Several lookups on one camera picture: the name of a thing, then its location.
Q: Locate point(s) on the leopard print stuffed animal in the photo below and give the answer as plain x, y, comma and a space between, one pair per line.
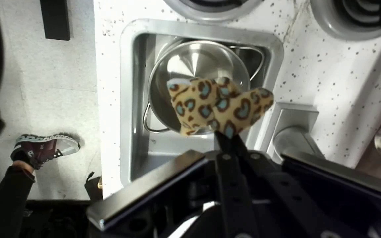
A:
212, 106

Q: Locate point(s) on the steel sink basin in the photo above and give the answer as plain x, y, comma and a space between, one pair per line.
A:
172, 146

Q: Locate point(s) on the grey toy faucet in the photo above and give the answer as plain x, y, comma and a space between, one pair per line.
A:
296, 133

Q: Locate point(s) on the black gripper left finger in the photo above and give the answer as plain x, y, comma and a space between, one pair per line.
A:
234, 186

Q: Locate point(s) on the black rectangular bar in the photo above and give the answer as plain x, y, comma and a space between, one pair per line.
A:
54, 20

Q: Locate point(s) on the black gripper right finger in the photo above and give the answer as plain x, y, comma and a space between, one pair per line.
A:
287, 203

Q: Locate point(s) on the dark trouser leg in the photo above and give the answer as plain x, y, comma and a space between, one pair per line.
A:
5, 199

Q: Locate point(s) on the grey patterned shoe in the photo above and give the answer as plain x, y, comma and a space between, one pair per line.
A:
45, 147

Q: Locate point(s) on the stainless steel pot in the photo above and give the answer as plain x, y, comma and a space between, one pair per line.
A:
190, 61

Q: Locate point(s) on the black coil stove burner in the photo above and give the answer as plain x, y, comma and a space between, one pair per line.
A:
357, 18
212, 9

